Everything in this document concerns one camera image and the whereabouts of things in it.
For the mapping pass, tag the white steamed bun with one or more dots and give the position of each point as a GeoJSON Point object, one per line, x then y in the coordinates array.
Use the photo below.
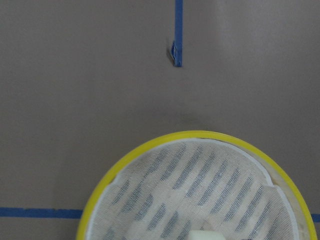
{"type": "Point", "coordinates": [205, 235]}

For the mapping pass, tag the yellow round steamer basket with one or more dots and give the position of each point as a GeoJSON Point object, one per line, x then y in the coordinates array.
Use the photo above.
{"type": "Point", "coordinates": [196, 180]}

